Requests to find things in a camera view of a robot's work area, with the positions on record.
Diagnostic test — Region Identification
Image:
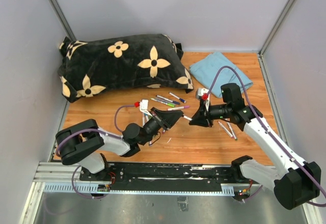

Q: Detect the light blue folded cloth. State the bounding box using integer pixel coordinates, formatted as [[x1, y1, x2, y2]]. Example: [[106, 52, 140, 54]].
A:
[[189, 52, 253, 98]]

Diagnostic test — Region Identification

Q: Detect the black floral pillow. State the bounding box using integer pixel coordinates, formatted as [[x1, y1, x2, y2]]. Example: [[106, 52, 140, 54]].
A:
[[58, 34, 194, 103]]

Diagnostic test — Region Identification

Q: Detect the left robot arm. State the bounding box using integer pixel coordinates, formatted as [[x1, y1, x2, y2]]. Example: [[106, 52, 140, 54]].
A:
[[56, 107, 184, 181]]

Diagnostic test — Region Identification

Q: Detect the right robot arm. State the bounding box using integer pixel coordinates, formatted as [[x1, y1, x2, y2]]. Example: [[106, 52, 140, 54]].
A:
[[189, 83, 321, 210]]

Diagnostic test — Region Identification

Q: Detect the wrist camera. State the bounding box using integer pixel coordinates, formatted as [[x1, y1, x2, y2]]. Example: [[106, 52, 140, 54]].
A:
[[139, 99, 152, 117], [196, 88, 210, 110]]

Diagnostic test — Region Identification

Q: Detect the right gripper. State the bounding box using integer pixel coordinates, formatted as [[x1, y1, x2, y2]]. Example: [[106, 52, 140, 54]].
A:
[[189, 100, 232, 128]]

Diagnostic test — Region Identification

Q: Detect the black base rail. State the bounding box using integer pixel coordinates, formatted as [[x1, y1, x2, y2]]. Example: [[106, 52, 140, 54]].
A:
[[79, 162, 250, 193]]

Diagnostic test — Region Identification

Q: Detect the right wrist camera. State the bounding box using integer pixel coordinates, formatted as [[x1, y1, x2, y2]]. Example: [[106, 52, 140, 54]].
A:
[[196, 88, 210, 110]]

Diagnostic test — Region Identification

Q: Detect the pink cap marker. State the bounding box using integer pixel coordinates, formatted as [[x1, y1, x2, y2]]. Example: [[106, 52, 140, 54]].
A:
[[218, 121, 233, 138]]

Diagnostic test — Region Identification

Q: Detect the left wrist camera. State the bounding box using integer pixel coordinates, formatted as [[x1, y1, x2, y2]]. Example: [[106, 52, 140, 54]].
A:
[[139, 99, 152, 117]]

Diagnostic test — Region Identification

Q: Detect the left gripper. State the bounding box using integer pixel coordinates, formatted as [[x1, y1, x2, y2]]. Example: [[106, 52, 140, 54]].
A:
[[140, 107, 183, 146]]

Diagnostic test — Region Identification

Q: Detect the black cap marker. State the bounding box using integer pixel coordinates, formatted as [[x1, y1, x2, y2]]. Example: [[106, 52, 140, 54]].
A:
[[183, 115, 192, 121]]

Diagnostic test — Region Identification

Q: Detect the navy cap marker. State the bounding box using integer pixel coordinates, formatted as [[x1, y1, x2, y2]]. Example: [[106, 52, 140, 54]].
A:
[[156, 95, 180, 105]]

